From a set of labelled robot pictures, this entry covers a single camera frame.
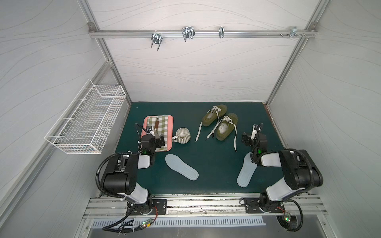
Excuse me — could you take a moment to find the light blue insole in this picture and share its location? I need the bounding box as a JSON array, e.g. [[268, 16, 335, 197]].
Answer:
[[165, 154, 199, 181], [237, 152, 258, 188]]

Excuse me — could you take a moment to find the olive shoe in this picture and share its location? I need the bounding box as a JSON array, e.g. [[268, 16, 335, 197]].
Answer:
[[195, 104, 228, 142], [207, 113, 238, 152]]

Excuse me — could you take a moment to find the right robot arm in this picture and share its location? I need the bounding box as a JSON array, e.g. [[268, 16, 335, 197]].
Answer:
[[237, 124, 323, 212]]

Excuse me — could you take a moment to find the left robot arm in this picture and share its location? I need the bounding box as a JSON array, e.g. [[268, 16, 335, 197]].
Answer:
[[95, 134, 165, 209]]

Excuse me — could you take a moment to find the green checkered cloth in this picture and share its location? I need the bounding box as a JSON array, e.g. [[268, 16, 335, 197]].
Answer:
[[144, 115, 173, 140]]

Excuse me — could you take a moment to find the pink tray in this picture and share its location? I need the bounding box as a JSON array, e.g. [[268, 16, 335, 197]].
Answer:
[[143, 115, 174, 152]]

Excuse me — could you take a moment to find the ribbed ceramic cup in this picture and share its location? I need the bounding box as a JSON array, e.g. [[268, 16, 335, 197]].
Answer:
[[172, 128, 191, 144]]

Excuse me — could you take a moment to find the white vent strip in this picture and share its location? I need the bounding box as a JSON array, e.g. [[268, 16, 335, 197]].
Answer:
[[91, 216, 266, 229]]

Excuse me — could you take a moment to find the metal U-bolt clamp left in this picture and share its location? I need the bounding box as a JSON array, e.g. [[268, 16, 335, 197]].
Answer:
[[150, 33, 163, 50]]

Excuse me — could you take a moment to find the small metal clip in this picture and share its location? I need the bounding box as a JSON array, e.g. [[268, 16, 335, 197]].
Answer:
[[219, 26, 225, 39]]

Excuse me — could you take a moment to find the metal hook clamp middle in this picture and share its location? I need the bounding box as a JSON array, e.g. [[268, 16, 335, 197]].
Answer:
[[181, 26, 195, 42]]

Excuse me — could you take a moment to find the aluminium crossbar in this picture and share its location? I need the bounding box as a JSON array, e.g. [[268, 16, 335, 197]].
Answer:
[[89, 29, 318, 39]]

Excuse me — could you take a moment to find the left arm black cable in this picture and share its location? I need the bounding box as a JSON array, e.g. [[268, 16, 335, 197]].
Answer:
[[95, 151, 132, 198]]

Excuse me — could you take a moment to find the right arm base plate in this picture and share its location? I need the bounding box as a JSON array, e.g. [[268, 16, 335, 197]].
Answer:
[[239, 197, 286, 214]]

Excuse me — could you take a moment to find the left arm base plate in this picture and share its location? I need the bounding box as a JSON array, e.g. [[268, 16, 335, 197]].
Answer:
[[126, 198, 168, 216]]

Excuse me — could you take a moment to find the white wire basket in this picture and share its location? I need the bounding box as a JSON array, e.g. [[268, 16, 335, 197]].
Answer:
[[45, 79, 126, 155]]

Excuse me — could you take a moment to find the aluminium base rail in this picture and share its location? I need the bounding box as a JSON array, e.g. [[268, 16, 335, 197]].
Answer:
[[83, 193, 328, 219]]

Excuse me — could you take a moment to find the metal bracket right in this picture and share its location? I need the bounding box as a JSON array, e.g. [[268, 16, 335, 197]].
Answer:
[[280, 27, 307, 39]]

